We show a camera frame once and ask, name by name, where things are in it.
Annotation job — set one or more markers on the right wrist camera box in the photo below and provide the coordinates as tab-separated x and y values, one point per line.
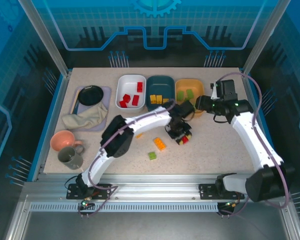
227	87

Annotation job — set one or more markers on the grey mug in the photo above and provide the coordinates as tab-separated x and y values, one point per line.
73	160

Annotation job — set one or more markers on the yellow lego brick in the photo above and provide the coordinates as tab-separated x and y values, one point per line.
139	135
165	100
159	98
153	98

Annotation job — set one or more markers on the lavender tray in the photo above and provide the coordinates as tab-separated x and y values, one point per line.
107	92

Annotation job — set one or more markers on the white plastic container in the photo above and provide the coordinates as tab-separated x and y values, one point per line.
127	85

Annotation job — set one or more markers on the small green lego brick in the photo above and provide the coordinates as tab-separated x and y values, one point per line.
152	155

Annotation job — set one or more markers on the aluminium mounting rail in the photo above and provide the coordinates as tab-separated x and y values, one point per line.
152	187

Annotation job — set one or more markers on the orange lego brick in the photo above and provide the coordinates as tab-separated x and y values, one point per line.
160	143

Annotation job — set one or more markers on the teal plastic container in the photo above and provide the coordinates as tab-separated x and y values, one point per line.
160	86

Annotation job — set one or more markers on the long green lego brick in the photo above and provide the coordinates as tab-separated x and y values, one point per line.
181	95
189	93

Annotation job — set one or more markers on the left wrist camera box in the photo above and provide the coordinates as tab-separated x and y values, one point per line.
187	107

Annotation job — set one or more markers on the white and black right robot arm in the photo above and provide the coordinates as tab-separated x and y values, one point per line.
255	140

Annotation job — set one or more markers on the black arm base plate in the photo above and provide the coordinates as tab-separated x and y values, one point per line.
206	191
103	191

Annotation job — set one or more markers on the aluminium frame post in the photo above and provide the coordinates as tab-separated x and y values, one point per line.
263	37
45	37

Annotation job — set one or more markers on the small red lego brick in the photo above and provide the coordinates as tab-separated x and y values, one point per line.
122	104

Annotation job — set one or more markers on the beige cloth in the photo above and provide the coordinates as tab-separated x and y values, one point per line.
87	117

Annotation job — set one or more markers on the orange-yellow plastic container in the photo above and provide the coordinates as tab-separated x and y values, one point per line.
187	85

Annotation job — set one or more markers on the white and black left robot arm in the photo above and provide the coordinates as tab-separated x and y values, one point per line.
147	121

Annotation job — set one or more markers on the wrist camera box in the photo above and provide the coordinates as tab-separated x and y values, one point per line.
227	87
187	107

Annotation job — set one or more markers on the pink mug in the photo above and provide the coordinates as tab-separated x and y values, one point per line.
62	140

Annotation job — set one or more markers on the black round plate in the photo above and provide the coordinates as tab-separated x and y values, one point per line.
90	95

